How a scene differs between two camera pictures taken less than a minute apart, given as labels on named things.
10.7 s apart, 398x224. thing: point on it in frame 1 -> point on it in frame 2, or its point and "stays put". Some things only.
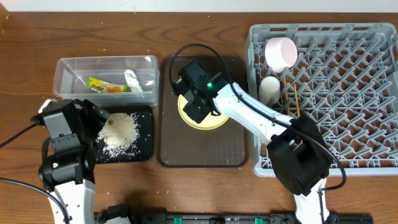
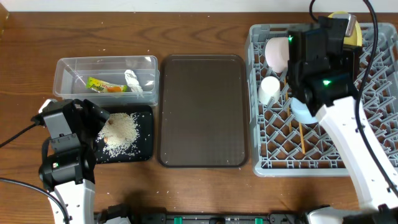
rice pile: (119, 134) stays put
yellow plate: (211, 122) -> (337, 12)
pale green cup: (269, 91) stays put
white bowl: (280, 53) stays put
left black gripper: (96, 124) stays put
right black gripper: (196, 116) -> (350, 56)
